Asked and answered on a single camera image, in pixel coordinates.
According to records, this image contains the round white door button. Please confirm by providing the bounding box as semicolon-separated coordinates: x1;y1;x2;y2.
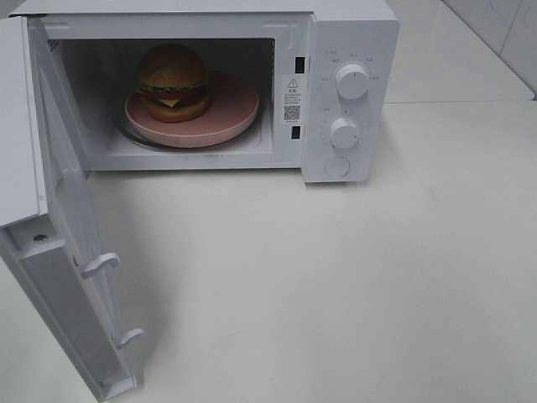
325;157;350;177

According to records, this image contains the pink round plate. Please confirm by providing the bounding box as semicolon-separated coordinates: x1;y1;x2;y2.
124;71;260;148

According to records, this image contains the toy burger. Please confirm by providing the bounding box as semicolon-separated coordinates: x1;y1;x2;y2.
136;44;211;123

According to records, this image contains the white microwave door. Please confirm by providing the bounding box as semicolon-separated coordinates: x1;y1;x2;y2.
1;16;141;401

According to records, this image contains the white lower microwave knob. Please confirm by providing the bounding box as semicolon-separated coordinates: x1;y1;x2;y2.
329;118;360;149

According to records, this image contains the white microwave knob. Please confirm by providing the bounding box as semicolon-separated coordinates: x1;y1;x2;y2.
334;60;371;100
329;118;360;149

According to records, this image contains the white warning label sticker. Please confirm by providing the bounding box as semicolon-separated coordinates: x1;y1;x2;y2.
280;74;306;123

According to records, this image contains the white microwave oven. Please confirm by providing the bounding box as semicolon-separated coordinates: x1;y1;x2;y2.
8;1;399;183

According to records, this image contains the white upper microwave knob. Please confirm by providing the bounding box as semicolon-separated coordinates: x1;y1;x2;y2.
334;60;371;100

